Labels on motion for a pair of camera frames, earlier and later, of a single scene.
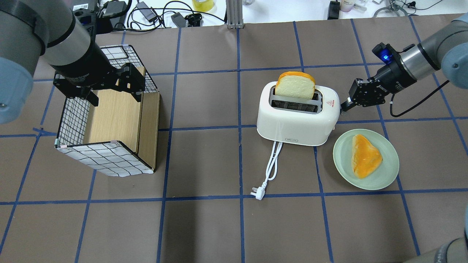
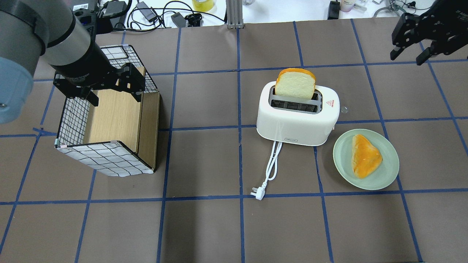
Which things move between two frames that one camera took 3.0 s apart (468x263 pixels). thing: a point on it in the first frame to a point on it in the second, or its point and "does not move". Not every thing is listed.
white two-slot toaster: x=298 y=121 does not move
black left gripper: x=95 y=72 does not move
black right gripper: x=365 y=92 to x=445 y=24
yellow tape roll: x=204 y=6 does not move
